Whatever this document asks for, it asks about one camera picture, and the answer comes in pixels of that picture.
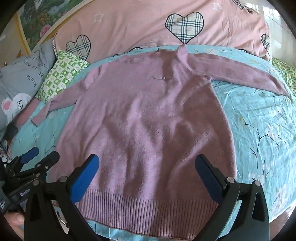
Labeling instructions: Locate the framed floral wall painting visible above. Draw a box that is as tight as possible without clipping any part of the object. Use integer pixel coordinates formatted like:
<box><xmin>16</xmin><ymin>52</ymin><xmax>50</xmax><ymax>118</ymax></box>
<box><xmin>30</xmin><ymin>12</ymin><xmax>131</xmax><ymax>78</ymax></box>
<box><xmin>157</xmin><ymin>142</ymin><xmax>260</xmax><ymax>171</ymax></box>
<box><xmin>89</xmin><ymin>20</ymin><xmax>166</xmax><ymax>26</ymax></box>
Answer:
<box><xmin>17</xmin><ymin>0</ymin><xmax>93</xmax><ymax>56</ymax></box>

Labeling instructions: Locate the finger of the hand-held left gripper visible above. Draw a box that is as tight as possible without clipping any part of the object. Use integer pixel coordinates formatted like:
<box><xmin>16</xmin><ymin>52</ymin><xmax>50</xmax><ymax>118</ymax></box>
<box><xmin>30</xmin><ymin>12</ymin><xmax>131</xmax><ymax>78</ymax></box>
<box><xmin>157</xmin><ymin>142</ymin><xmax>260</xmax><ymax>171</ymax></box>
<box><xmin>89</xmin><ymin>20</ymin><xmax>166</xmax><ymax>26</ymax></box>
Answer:
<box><xmin>17</xmin><ymin>151</ymin><xmax>60</xmax><ymax>184</ymax></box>
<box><xmin>9</xmin><ymin>146</ymin><xmax>40</xmax><ymax>172</ymax></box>

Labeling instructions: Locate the pink knitted sweater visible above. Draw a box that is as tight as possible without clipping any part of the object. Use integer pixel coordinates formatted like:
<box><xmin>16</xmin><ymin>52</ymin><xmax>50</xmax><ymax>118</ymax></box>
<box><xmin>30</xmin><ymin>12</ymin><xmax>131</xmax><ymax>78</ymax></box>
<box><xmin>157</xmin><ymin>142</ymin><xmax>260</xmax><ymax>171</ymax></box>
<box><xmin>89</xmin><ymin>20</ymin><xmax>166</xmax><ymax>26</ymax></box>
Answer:
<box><xmin>31</xmin><ymin>44</ymin><xmax>290</xmax><ymax>240</ymax></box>

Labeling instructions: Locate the green checkered pillow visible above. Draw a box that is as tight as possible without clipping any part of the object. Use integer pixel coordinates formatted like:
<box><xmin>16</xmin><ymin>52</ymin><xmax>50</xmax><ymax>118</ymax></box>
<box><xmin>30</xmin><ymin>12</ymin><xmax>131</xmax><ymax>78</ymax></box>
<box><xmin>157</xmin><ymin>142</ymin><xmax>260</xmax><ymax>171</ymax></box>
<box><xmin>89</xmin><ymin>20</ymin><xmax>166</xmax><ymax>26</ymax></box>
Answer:
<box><xmin>35</xmin><ymin>50</ymin><xmax>89</xmax><ymax>103</ymax></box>
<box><xmin>270</xmin><ymin>57</ymin><xmax>296</xmax><ymax>93</ymax></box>

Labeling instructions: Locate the pink duvet with plaid hearts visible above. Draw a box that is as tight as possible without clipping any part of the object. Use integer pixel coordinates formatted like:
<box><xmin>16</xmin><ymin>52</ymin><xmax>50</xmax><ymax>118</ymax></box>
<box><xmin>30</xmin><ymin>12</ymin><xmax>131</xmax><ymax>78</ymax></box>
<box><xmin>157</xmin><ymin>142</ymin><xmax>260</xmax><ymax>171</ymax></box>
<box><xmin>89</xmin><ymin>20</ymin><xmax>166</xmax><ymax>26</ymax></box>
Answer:
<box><xmin>52</xmin><ymin>0</ymin><xmax>272</xmax><ymax>62</ymax></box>

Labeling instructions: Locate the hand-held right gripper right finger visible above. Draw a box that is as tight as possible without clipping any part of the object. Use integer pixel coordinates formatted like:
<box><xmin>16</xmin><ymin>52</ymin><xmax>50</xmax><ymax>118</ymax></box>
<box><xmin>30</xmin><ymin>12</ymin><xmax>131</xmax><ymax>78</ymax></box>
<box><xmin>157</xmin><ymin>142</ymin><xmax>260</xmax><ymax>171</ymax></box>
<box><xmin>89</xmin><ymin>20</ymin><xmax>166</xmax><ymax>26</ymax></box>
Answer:
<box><xmin>195</xmin><ymin>154</ymin><xmax>270</xmax><ymax>241</ymax></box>

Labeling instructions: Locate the person's left hand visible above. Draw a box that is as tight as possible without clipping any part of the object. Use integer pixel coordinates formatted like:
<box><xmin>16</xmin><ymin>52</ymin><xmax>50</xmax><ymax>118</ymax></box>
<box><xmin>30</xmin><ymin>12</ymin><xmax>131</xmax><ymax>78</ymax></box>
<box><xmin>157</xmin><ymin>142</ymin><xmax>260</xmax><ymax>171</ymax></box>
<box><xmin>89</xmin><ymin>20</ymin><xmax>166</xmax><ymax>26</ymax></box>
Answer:
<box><xmin>5</xmin><ymin>212</ymin><xmax>25</xmax><ymax>232</ymax></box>

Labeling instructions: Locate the grey printed pillow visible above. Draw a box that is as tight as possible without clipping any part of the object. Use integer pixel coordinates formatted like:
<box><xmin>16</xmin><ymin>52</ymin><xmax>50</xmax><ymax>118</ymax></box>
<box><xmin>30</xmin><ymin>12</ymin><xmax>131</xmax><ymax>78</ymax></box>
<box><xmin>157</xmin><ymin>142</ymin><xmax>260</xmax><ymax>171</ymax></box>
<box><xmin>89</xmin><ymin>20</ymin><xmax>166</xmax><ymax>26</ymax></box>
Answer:
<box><xmin>0</xmin><ymin>42</ymin><xmax>57</xmax><ymax>139</ymax></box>

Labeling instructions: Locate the teal floral bed sheet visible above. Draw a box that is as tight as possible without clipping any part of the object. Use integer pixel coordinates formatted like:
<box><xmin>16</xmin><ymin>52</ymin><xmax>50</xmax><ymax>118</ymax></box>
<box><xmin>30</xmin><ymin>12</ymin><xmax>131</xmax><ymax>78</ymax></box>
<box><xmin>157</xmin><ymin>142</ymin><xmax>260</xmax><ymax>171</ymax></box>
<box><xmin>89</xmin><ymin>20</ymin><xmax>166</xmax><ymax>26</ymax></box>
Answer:
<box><xmin>5</xmin><ymin>44</ymin><xmax>296</xmax><ymax>241</ymax></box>

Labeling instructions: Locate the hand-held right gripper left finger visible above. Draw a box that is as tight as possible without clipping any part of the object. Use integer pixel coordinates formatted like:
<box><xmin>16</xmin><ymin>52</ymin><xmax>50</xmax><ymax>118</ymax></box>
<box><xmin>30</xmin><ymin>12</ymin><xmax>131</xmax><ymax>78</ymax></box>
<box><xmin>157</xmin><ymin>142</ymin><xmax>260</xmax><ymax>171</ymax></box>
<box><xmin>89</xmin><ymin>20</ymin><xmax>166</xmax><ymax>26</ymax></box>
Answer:
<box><xmin>24</xmin><ymin>154</ymin><xmax>102</xmax><ymax>241</ymax></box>

